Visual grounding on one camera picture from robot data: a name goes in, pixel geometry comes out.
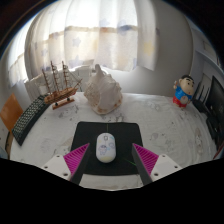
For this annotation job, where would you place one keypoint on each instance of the white cartoon-print tablecloth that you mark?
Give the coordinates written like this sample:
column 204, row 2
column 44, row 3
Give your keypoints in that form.
column 166, row 133

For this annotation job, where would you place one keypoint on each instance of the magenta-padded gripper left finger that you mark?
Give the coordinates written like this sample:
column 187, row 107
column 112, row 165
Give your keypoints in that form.
column 77, row 158

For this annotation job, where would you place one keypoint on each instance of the black mouse pad green lines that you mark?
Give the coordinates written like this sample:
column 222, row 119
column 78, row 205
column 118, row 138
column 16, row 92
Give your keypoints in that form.
column 125, row 136

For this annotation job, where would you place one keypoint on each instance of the black router with antennas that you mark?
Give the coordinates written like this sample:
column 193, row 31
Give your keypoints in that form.
column 201, row 106

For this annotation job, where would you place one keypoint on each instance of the large white conch shell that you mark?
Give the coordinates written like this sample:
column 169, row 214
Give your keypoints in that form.
column 103, row 93

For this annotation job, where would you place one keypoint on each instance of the orange wooden chair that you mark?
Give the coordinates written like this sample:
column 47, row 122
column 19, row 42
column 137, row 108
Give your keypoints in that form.
column 10, row 113

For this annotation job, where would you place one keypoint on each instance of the white cartoon-print computer mouse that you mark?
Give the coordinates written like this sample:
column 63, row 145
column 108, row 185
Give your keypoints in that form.
column 105, row 148

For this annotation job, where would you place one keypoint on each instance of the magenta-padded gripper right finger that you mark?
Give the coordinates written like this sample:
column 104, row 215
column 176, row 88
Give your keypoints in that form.
column 146, row 160

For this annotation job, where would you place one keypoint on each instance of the white wall shelf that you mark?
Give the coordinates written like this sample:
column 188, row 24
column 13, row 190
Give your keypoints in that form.
column 210, row 56

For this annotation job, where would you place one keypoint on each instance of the cartoon boy figure clock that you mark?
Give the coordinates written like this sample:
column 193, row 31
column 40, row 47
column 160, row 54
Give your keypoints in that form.
column 183, row 93

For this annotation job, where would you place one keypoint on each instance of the wooden model sailing ship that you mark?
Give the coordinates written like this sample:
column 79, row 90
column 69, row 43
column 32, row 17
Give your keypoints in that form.
column 61, row 95

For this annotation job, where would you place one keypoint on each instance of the black keyboard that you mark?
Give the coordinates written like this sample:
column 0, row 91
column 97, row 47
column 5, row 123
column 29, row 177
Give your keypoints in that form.
column 28, row 120

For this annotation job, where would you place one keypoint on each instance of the black computer monitor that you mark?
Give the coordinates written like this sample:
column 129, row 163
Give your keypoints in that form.
column 216, row 103

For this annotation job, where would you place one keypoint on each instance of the white sheer star-print curtain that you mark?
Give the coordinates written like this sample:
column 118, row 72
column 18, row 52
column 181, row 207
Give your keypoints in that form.
column 86, row 36

